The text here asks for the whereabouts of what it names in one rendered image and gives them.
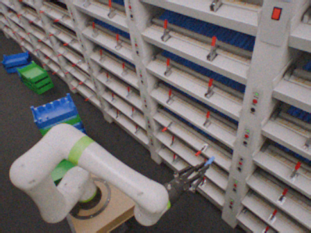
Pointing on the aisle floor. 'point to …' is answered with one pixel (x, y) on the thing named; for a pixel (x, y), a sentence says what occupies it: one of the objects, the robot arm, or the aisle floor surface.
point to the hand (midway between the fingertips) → (202, 168)
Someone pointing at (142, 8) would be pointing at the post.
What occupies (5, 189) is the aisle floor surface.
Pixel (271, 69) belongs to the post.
